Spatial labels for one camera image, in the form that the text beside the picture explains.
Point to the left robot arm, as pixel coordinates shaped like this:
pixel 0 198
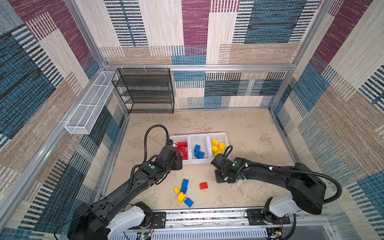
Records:
pixel 126 195

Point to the white wire mesh basket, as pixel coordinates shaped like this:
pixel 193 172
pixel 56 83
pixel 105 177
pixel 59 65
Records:
pixel 87 112

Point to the right white bin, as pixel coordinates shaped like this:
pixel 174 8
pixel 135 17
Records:
pixel 221 138

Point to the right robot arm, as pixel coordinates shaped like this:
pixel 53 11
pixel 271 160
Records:
pixel 306 191

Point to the blue long brick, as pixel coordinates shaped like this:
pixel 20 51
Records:
pixel 184 188

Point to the blue brick bottom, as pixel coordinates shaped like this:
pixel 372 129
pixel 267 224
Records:
pixel 188 202

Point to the middle white bin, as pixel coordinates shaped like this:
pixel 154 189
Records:
pixel 198 139

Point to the red wide brick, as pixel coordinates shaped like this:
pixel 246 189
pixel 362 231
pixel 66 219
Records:
pixel 182 144

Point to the yellow brick bottom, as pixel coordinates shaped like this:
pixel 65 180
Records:
pixel 181 197

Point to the red long diagonal brick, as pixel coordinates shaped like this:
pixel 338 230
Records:
pixel 184 153

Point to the black wire shelf rack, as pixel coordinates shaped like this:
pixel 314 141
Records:
pixel 145 90

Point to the small red brick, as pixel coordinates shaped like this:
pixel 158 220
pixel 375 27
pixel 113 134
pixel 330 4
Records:
pixel 203 185

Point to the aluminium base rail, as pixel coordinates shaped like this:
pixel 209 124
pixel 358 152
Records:
pixel 141 223

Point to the yellow hollow brick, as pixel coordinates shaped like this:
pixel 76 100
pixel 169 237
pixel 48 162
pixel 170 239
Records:
pixel 215 149

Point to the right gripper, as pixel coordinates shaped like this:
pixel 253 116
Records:
pixel 219 179

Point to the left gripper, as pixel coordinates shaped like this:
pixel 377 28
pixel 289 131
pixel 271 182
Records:
pixel 178 162

